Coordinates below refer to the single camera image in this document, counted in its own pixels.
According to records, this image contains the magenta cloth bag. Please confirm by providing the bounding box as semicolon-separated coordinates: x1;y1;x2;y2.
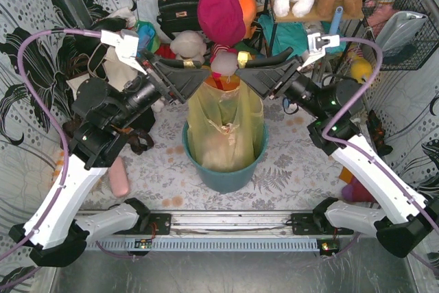
198;0;246;47

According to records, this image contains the blue floor mop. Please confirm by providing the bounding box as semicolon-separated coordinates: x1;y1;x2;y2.
329;6;344;35

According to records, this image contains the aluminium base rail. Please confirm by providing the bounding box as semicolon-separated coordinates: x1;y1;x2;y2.
51;209;419;239

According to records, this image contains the black wire basket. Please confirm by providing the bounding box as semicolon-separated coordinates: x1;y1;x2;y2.
362;0;438;71

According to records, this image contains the red cloth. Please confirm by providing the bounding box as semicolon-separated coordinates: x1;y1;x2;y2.
155;44;176;60

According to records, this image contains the colourful printed bag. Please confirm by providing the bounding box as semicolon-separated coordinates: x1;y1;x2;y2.
134;21;161;54

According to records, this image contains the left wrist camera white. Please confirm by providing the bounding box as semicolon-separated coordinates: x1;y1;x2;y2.
100;30;145;73

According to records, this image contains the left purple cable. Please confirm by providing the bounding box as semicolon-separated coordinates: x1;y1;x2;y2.
0;29;152;280

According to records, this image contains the teal folded towel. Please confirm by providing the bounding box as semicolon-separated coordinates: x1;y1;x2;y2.
257;14;348;60

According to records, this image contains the cream plush lamb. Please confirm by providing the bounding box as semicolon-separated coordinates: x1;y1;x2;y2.
170;30;207;64

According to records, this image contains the cream canvas tote bag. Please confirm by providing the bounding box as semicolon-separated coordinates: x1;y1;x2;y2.
67;46;137;94

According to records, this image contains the purple orange sock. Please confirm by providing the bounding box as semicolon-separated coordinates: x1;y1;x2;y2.
339;167;375;202

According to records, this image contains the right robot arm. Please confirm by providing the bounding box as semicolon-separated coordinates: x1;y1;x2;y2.
235;49;438;258

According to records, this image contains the black leather handbag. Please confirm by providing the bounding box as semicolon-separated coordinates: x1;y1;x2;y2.
156;0;202;40

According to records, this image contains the yellow plush duck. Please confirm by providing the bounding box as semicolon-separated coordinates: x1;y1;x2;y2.
348;48;372;84

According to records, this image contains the orange plush toy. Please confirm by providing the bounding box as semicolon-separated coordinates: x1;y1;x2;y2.
238;0;257;39

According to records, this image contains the teal trash bin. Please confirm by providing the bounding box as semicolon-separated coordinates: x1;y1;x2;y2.
182;122;269;194

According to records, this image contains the pink plush limb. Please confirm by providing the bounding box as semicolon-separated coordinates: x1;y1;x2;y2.
108;156;130;198

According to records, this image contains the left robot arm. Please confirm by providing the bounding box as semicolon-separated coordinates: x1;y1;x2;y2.
9;51;209;268

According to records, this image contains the purple cable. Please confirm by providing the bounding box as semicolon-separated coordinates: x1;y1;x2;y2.
0;29;152;280
323;36;439;266

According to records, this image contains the yellow trash bag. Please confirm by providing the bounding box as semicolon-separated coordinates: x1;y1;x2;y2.
187;82;264;172

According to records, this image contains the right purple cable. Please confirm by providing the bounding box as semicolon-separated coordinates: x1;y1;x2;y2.
323;36;439;266

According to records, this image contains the white pink plush toy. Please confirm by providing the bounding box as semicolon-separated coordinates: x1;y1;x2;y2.
210;43;238;79

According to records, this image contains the silver foil pouch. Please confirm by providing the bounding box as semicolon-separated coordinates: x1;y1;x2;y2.
375;11;428;52

